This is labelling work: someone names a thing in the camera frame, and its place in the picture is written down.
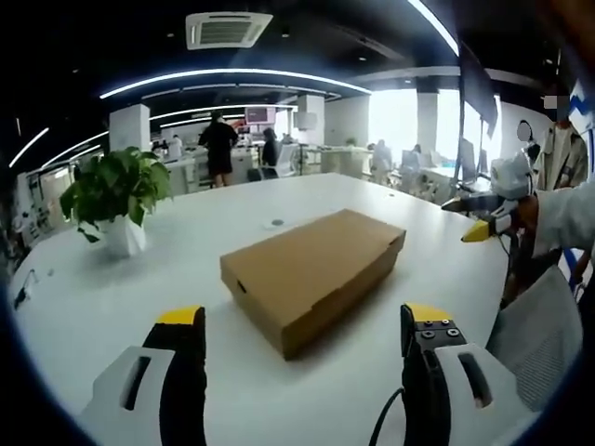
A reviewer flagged black clip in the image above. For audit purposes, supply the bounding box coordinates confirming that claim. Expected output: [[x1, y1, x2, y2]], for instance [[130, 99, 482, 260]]
[[12, 269, 39, 309]]

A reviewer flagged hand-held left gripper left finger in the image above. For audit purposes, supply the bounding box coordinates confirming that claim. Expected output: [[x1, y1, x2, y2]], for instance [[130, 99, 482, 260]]
[[77, 305, 208, 446]]

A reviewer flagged person's right hand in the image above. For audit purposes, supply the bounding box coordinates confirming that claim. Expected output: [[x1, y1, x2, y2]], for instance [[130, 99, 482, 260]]
[[509, 194, 539, 232]]

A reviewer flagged green potted plant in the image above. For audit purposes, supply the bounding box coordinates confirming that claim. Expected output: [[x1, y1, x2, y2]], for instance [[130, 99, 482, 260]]
[[59, 146, 175, 244]]

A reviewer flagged black cable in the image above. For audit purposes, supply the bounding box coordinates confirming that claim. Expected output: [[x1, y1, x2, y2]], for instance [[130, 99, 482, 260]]
[[368, 386, 406, 446]]

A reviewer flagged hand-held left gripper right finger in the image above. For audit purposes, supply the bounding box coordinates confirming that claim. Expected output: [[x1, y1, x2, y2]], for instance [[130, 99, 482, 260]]
[[400, 302, 524, 446]]

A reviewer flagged brown cardboard shoe box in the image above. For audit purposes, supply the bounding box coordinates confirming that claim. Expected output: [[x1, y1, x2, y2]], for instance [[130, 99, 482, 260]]
[[219, 208, 407, 361]]

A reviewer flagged grey mesh office chair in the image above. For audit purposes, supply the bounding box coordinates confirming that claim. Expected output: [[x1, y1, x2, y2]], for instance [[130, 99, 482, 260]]
[[484, 263, 585, 413]]

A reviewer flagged wall screen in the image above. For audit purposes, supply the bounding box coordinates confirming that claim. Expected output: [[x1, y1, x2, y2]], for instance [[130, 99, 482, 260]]
[[245, 106, 277, 125]]

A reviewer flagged white plant pot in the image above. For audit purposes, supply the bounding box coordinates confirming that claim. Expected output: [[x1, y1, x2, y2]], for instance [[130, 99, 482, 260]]
[[96, 214, 148, 257]]

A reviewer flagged ceiling air conditioner vent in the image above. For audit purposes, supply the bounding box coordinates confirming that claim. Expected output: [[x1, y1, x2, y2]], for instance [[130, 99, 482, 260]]
[[184, 11, 274, 51]]

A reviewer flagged computer monitor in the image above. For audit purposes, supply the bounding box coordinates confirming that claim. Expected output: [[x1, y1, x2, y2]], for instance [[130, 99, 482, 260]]
[[458, 138, 477, 174]]

